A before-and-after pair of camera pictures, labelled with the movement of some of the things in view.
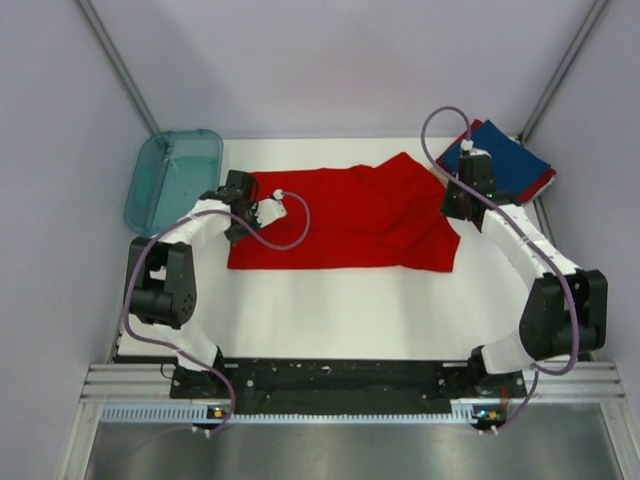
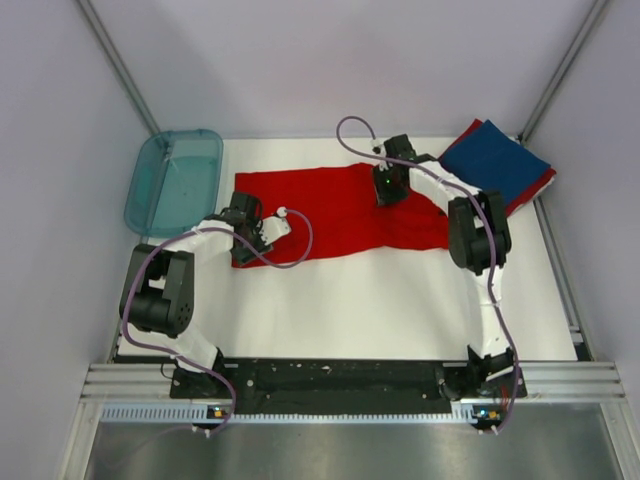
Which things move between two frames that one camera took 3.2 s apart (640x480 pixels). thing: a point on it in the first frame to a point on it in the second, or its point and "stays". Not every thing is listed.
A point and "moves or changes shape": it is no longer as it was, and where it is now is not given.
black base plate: [343, 383] stays
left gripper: [230, 234] to [259, 247]
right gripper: [446, 208] to [384, 198]
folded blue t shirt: [516, 166] stays
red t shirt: [387, 215] moves or changes shape
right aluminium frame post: [563, 69] stays
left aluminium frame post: [109, 50] stays
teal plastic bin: [172, 169] stays
